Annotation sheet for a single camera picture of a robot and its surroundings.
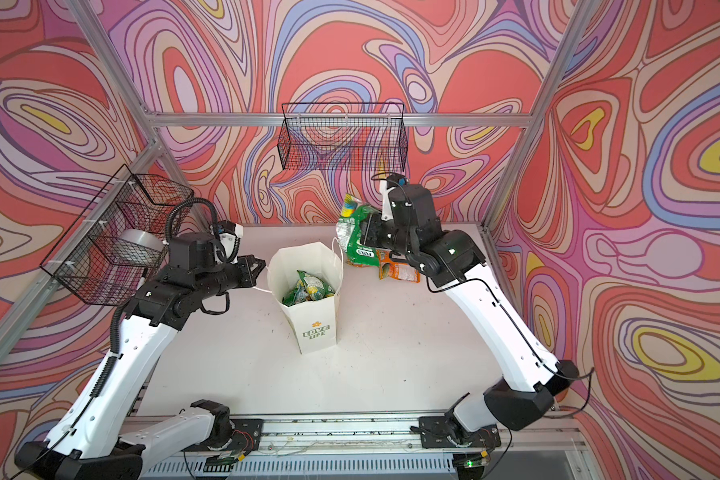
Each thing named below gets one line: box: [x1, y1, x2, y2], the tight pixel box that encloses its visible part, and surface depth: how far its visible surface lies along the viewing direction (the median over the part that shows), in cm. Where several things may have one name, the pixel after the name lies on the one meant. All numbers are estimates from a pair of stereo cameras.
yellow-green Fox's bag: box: [282, 270, 335, 307], surface depth 87 cm
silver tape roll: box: [119, 228, 165, 252], surface depth 75 cm
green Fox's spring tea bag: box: [336, 193, 381, 267], surface depth 66 cm
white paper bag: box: [253, 237, 344, 354], surface depth 82 cm
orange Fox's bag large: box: [376, 248, 421, 283], surface depth 103 cm
